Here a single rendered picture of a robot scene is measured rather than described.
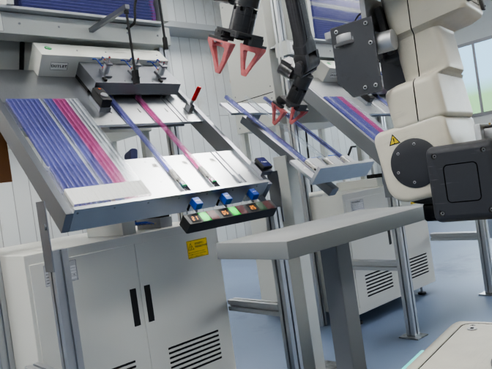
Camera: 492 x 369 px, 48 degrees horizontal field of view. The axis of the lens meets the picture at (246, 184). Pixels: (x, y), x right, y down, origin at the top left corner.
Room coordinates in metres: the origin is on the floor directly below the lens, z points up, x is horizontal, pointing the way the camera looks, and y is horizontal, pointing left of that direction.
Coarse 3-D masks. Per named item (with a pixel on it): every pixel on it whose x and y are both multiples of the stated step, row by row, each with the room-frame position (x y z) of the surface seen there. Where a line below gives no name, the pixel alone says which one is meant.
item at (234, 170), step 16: (128, 160) 1.61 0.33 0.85; (144, 160) 1.64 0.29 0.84; (176, 160) 1.70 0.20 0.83; (208, 160) 1.77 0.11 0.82; (224, 160) 1.80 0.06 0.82; (240, 160) 1.85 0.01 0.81; (144, 176) 1.57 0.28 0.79; (160, 176) 1.60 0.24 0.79; (192, 176) 1.66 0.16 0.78; (224, 176) 1.73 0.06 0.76; (240, 176) 1.76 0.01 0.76; (256, 176) 1.80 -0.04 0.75; (160, 192) 1.54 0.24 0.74; (176, 192) 1.57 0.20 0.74
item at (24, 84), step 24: (0, 72) 1.74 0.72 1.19; (24, 72) 1.79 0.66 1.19; (0, 96) 1.63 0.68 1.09; (24, 96) 1.68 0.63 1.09; (48, 96) 1.73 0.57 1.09; (72, 96) 1.78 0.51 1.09; (120, 96) 1.90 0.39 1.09; (144, 96) 1.97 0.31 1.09; (168, 96) 2.03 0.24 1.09; (96, 120) 1.72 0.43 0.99; (120, 120) 1.77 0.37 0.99; (144, 120) 1.83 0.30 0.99; (168, 120) 1.89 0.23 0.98; (192, 120) 1.95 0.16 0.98
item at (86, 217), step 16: (192, 192) 1.56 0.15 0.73; (208, 192) 1.60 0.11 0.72; (224, 192) 1.65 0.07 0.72; (240, 192) 1.70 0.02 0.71; (80, 208) 1.33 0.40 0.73; (96, 208) 1.36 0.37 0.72; (112, 208) 1.39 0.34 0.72; (128, 208) 1.43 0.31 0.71; (144, 208) 1.47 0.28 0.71; (160, 208) 1.51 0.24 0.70; (176, 208) 1.56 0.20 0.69; (192, 208) 1.60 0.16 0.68; (80, 224) 1.36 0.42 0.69; (96, 224) 1.40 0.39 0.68; (112, 224) 1.43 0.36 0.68
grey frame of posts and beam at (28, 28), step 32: (0, 32) 1.73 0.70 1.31; (32, 32) 1.80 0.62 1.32; (64, 32) 1.87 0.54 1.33; (96, 32) 1.95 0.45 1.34; (160, 32) 2.14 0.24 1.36; (64, 256) 1.32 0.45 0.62; (0, 288) 1.68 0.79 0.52; (64, 288) 1.32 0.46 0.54; (288, 288) 1.81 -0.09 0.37; (0, 320) 1.68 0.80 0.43; (64, 320) 1.30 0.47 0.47; (288, 320) 1.79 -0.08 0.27; (0, 352) 1.67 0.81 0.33; (64, 352) 1.30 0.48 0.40; (288, 352) 1.81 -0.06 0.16
